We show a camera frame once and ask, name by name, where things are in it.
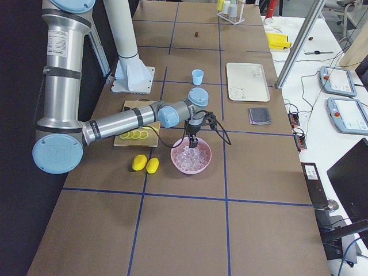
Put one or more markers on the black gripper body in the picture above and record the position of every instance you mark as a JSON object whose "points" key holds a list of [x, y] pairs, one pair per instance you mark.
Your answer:
{"points": [[191, 130]]}

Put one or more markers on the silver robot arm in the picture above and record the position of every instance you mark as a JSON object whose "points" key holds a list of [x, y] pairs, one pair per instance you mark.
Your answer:
{"points": [[60, 135]]}

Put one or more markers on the ice cubes pile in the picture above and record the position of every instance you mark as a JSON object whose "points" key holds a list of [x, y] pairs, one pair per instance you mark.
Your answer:
{"points": [[191, 159]]}

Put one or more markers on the light blue plastic cup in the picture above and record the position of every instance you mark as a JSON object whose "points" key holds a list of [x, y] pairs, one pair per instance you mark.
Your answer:
{"points": [[197, 76]]}

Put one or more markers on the white plastic cup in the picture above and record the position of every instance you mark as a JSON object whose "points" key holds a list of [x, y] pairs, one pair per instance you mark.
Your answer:
{"points": [[232, 10]]}

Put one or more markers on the yellow plastic cup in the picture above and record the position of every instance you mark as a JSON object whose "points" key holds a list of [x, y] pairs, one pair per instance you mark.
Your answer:
{"points": [[220, 4]]}

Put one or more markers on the pink bowl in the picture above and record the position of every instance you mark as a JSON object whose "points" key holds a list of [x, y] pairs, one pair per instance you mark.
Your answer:
{"points": [[202, 144]]}

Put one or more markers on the wooden cutting board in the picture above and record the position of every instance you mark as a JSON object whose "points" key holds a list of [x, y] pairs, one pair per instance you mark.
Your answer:
{"points": [[134, 141]]}

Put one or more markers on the yellow lemon lower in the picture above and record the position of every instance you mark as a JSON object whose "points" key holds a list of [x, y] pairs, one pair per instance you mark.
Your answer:
{"points": [[152, 165]]}

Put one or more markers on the yellow lemon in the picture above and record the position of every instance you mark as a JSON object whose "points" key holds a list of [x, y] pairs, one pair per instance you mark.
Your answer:
{"points": [[139, 162], [152, 165]]}

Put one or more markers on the lemon slice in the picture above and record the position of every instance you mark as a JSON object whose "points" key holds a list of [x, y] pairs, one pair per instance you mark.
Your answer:
{"points": [[125, 135], [143, 134]]}

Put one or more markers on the yellow lemon upper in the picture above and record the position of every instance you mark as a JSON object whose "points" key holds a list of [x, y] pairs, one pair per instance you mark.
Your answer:
{"points": [[139, 162]]}

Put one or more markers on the grey folded cloth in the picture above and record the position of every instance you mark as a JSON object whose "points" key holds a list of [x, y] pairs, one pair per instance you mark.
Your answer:
{"points": [[259, 116]]}

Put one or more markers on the cream bear serving tray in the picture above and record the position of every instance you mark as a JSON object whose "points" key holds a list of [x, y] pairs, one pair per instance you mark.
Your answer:
{"points": [[247, 82]]}

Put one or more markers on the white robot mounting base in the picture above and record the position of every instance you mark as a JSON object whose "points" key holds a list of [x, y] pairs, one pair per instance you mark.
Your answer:
{"points": [[132, 76]]}

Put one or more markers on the yellow cloth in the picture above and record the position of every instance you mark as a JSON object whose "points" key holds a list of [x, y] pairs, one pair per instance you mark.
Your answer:
{"points": [[278, 41]]}

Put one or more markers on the white support column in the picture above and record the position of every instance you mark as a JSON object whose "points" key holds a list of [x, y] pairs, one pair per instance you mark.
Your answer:
{"points": [[120, 21]]}

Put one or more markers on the smart watch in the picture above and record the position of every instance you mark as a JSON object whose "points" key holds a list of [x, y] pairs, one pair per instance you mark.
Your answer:
{"points": [[318, 52]]}

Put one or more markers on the teach pendant far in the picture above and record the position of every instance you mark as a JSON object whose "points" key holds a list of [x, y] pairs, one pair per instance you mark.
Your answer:
{"points": [[337, 81]]}

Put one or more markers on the teach pendant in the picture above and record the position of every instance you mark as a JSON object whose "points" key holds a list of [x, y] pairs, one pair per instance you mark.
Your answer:
{"points": [[348, 115], [337, 81]]}

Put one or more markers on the black laptop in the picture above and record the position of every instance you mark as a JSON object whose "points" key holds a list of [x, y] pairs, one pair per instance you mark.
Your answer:
{"points": [[348, 177]]}

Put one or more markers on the teach pendant near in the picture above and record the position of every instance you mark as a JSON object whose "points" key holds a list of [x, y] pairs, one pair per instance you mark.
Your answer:
{"points": [[348, 115]]}

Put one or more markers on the white wire cup rack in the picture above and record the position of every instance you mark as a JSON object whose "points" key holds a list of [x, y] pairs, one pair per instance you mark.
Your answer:
{"points": [[240, 9]]}

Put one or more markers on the aluminium frame post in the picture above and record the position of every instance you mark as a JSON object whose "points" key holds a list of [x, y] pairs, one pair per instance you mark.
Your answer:
{"points": [[301, 38]]}

